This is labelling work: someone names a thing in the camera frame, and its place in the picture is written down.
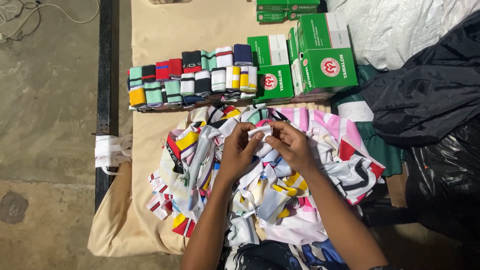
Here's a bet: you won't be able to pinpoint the beige table cloth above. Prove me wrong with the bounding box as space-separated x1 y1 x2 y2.
87 0 332 258

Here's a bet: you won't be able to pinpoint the person's patterned clothing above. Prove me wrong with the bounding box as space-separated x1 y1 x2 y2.
221 239 350 270

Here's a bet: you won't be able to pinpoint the black metal bar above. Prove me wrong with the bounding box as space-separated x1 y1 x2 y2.
93 0 114 212

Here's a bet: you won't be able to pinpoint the tangle of cables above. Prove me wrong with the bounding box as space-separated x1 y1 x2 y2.
0 0 100 43

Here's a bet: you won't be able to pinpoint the dark green cloth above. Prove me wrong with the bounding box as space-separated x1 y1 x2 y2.
330 64 409 178

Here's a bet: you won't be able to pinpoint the person's right hand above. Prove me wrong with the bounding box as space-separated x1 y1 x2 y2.
264 121 320 177

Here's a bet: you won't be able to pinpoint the heap of colourful fabric strips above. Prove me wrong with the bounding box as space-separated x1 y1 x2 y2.
146 104 387 248

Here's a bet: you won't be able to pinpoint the shiny black plastic bag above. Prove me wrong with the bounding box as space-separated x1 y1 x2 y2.
404 124 480 242

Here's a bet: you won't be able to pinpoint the flat pink white box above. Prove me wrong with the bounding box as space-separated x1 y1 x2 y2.
292 91 335 104

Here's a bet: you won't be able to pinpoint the green white thread box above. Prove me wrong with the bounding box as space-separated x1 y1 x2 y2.
247 34 295 104
256 0 290 23
297 11 359 95
286 0 322 20
287 27 305 97

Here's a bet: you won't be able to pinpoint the rows of folded striped bands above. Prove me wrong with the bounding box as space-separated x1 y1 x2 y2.
127 44 259 112

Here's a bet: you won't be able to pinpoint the person's left hand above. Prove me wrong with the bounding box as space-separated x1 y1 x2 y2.
219 121 265 181

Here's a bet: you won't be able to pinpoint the white fabric strip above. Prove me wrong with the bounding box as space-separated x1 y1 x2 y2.
247 124 274 144

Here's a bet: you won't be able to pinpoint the white woven sack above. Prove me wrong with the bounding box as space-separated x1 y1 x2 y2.
325 0 480 72

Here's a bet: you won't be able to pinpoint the white tied fabric strips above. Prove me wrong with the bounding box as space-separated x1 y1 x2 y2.
94 133 134 176

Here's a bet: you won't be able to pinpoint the white paper sheet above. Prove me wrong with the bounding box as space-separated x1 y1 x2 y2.
337 100 374 123

